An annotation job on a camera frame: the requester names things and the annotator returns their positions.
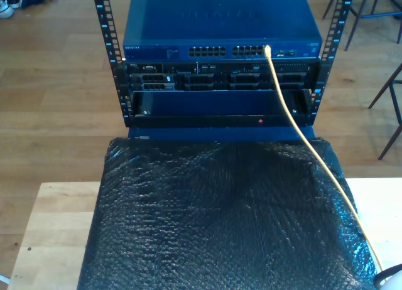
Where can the black chair with blue seat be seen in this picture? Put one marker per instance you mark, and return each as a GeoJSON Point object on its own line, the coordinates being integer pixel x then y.
{"type": "Point", "coordinates": [377, 15]}

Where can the black rack drawer tray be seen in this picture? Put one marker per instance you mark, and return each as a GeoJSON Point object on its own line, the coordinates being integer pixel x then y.
{"type": "Point", "coordinates": [220, 122]}

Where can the white shoe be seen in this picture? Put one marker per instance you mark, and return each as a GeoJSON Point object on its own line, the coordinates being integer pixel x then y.
{"type": "Point", "coordinates": [3, 10]}

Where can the black perforated rack frame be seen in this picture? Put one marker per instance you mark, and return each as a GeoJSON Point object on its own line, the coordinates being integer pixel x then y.
{"type": "Point", "coordinates": [103, 26]}

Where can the black rack server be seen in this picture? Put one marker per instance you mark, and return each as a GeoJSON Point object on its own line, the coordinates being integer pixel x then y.
{"type": "Point", "coordinates": [220, 79]}

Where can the black bubble wrap mat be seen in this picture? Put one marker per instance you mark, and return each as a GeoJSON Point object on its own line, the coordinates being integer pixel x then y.
{"type": "Point", "coordinates": [204, 239]}

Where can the black metal chair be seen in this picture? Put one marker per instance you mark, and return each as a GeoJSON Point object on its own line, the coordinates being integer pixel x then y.
{"type": "Point", "coordinates": [385, 88]}

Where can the blue network switch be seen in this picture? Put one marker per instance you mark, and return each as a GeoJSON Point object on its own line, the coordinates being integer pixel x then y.
{"type": "Point", "coordinates": [220, 23]}

